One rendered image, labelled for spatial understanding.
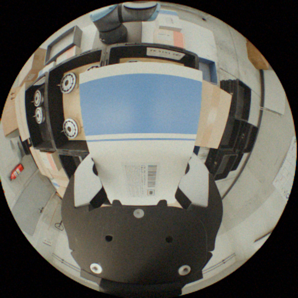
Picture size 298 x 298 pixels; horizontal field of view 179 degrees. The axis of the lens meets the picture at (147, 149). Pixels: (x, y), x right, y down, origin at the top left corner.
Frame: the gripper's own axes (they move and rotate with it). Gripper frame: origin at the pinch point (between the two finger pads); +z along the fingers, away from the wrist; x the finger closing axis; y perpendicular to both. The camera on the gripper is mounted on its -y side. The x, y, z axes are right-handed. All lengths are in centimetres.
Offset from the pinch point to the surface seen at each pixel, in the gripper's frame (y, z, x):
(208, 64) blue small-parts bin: -36, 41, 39
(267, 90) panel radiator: -99, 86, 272
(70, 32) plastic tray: -68, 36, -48
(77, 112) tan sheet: -4.4, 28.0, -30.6
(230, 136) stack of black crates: 23, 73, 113
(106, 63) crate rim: -20.6, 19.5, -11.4
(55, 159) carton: 17, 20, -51
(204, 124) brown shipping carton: 1.3, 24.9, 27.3
